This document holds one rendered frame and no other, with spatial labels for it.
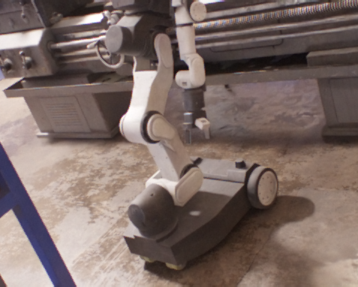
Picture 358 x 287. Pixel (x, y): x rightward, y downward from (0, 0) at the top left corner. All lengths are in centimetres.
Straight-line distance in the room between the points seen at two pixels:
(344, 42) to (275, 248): 111
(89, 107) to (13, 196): 192
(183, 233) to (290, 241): 46
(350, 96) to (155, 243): 129
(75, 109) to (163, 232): 190
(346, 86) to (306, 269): 108
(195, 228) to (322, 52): 116
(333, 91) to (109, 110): 171
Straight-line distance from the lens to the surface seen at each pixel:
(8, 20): 425
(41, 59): 399
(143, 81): 240
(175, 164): 250
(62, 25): 394
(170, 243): 241
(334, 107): 310
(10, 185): 222
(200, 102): 226
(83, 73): 403
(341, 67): 282
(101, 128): 409
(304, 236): 250
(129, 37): 228
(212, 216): 248
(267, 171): 265
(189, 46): 225
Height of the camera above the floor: 153
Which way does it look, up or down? 26 degrees down
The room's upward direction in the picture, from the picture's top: 20 degrees counter-clockwise
